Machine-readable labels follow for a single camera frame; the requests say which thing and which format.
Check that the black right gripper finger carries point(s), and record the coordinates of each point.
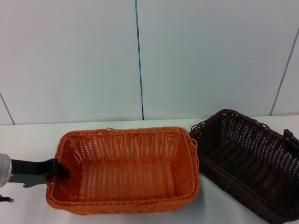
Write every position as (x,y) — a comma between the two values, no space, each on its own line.
(294,145)
(289,135)

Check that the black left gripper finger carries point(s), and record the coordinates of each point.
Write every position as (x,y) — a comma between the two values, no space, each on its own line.
(63,172)

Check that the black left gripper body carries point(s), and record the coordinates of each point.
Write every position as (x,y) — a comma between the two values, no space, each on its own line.
(28,167)

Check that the dark brown woven plastic basket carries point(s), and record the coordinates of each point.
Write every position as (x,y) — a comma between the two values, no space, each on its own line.
(245,163)

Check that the orange woven plastic basket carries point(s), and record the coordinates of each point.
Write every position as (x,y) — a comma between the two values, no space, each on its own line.
(116,207)

